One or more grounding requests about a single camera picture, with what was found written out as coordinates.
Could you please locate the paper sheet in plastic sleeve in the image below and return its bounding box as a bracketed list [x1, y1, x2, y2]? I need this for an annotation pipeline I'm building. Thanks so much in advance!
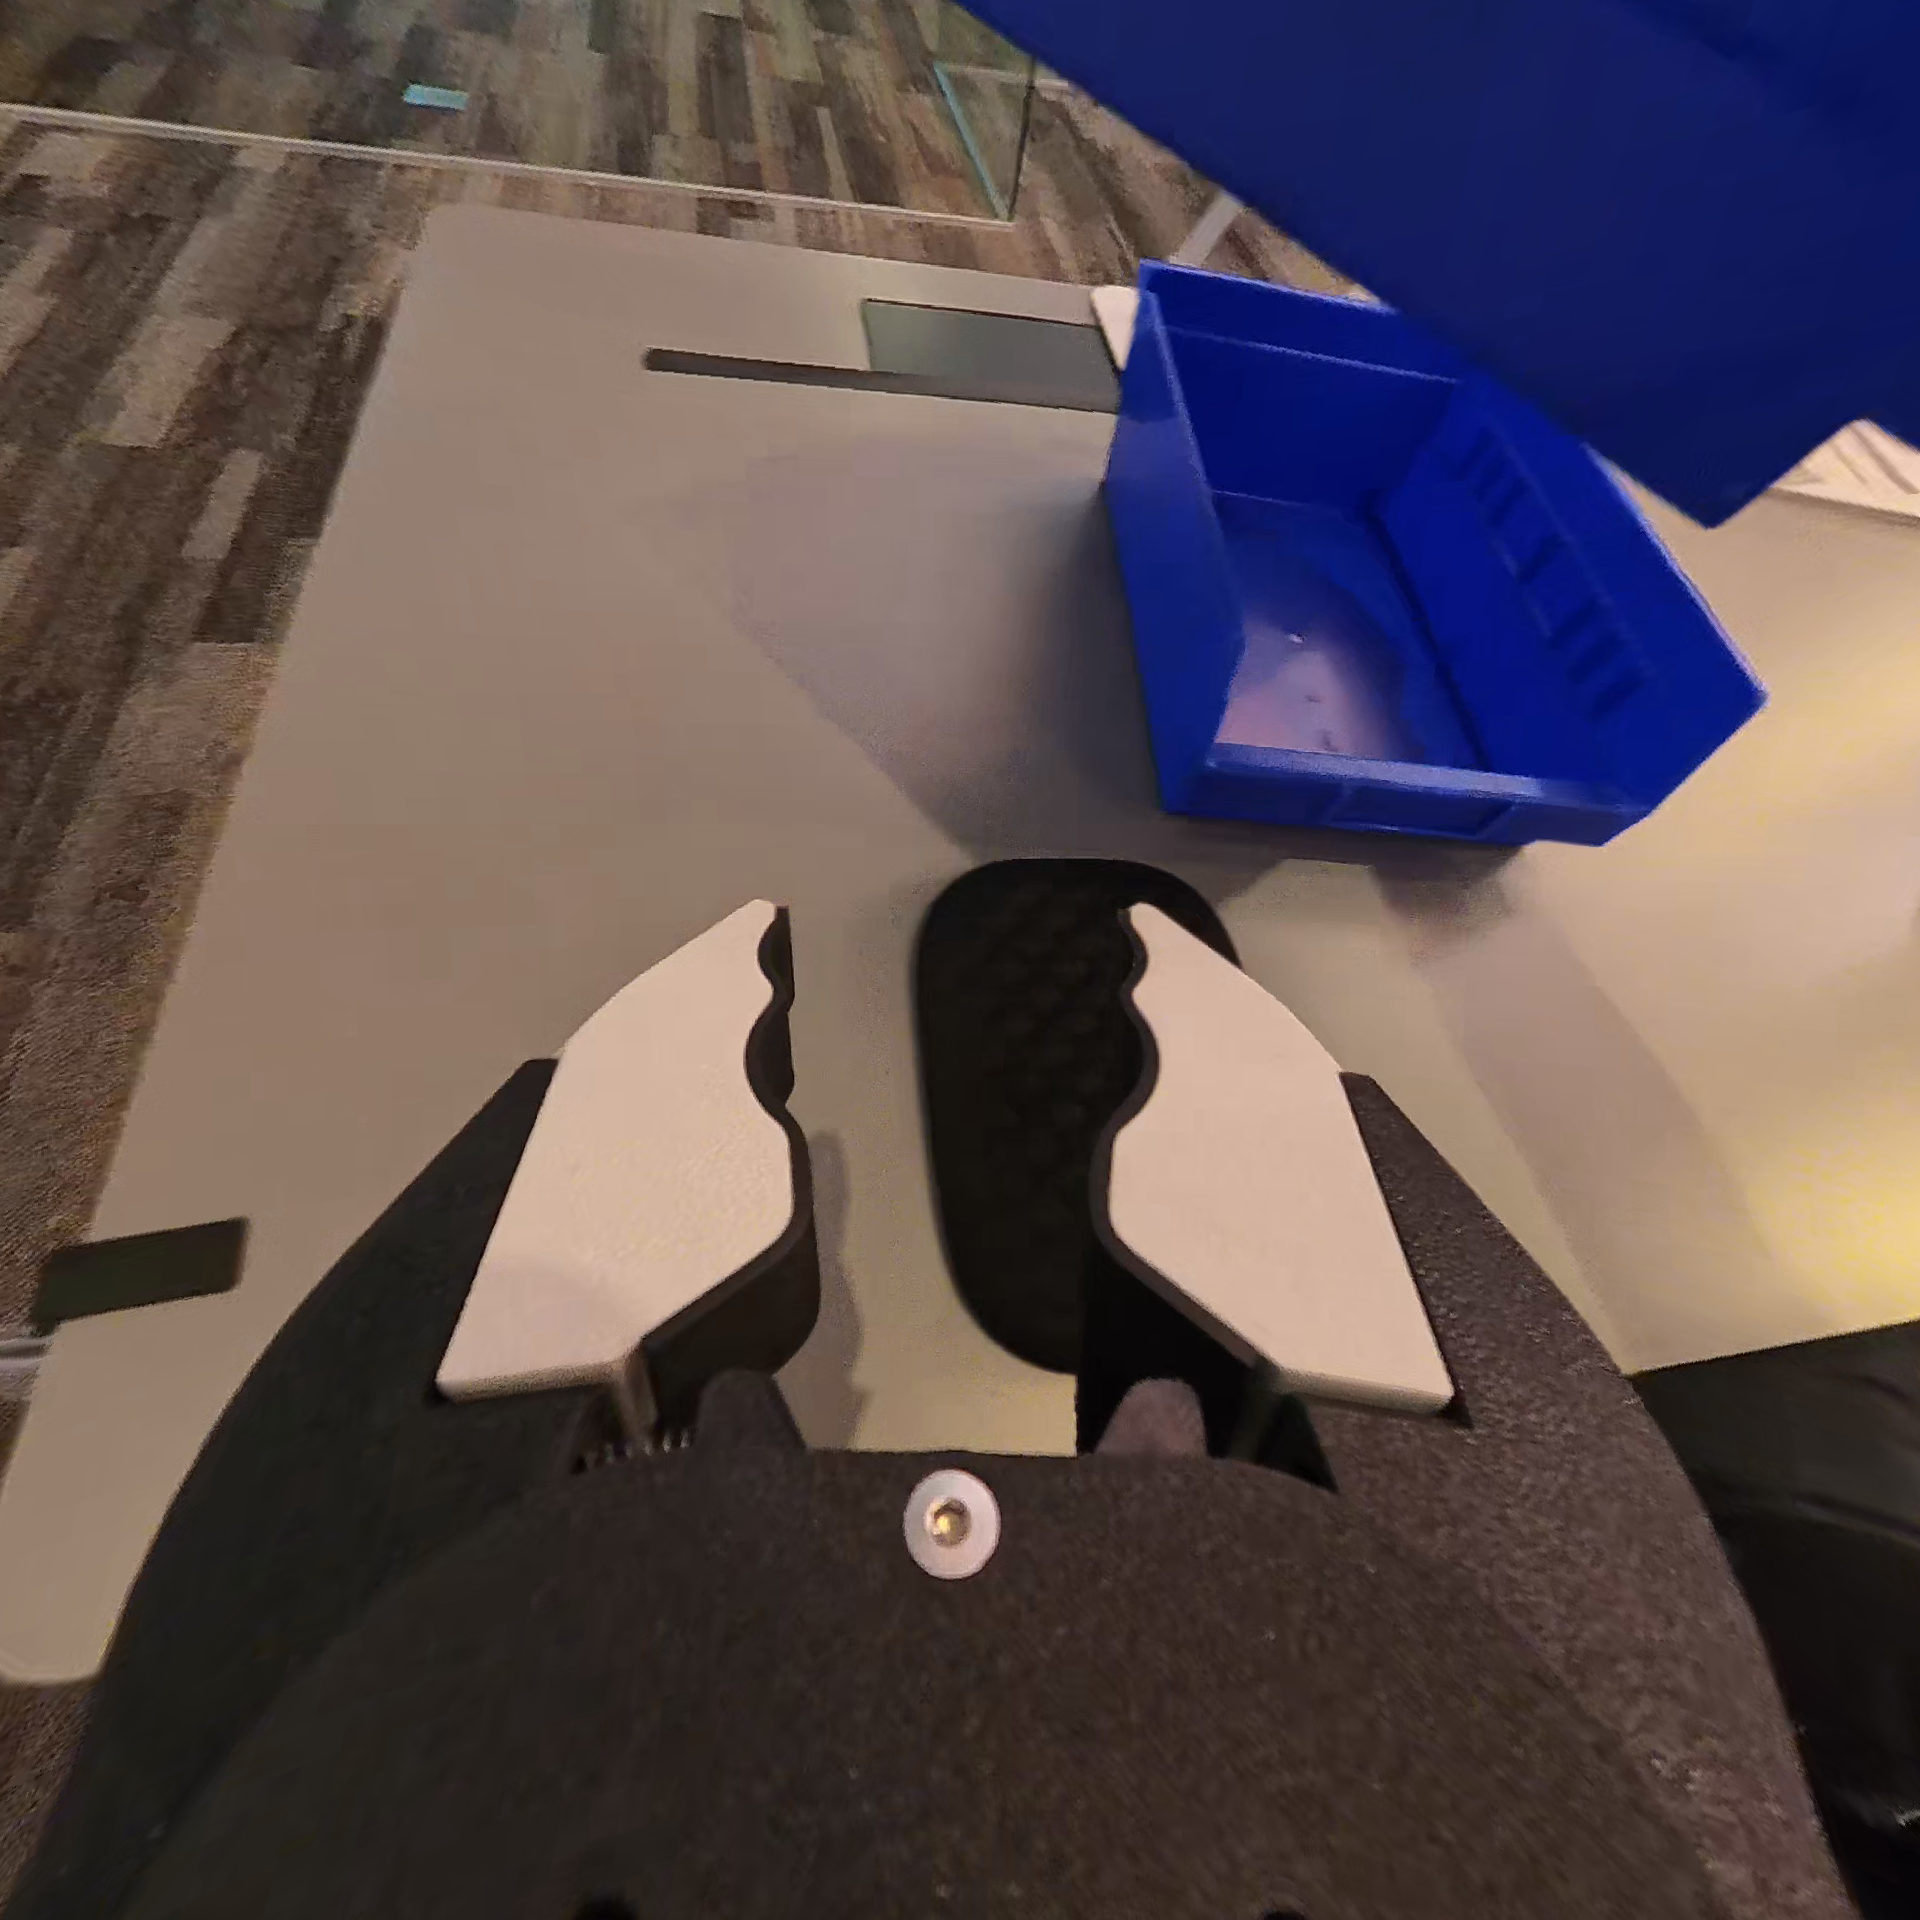
[1768, 420, 1920, 529]

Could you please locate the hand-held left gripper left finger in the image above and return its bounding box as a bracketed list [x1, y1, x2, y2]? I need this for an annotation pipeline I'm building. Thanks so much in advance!
[434, 900, 819, 1449]

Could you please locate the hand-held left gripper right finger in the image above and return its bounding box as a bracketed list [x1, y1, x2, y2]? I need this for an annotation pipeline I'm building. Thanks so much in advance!
[1077, 903, 1456, 1453]

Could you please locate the blue plastic bin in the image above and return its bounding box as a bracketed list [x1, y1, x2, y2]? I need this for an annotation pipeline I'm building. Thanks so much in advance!
[950, 0, 1920, 530]
[1107, 259, 1768, 849]

